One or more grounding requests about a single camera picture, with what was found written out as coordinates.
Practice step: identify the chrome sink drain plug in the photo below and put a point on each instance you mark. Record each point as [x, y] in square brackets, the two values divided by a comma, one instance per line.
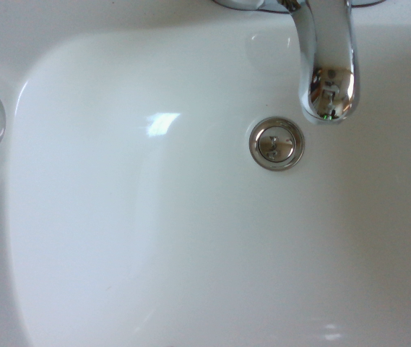
[276, 143]

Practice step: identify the chrome faucet spout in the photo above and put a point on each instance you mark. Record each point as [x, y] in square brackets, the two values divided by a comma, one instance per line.
[329, 61]

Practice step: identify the white ceramic sink basin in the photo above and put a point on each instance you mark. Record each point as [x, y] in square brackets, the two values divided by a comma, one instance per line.
[154, 235]

